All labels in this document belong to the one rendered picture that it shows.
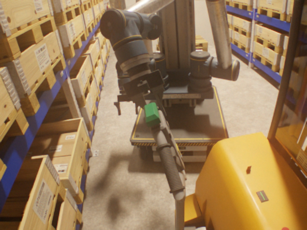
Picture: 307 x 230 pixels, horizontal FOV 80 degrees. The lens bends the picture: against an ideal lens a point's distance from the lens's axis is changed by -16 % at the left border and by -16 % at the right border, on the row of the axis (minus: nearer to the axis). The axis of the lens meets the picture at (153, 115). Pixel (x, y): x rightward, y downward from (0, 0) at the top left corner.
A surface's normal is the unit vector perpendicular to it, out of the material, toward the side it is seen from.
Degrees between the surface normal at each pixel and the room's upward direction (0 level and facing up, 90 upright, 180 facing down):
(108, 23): 74
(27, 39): 90
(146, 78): 62
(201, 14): 90
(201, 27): 90
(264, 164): 0
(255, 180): 0
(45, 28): 90
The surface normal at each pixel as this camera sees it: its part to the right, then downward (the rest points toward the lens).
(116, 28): -0.46, 0.33
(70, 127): 0.11, 0.55
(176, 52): -0.12, 0.57
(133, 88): -0.07, 0.11
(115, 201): -0.10, -0.82
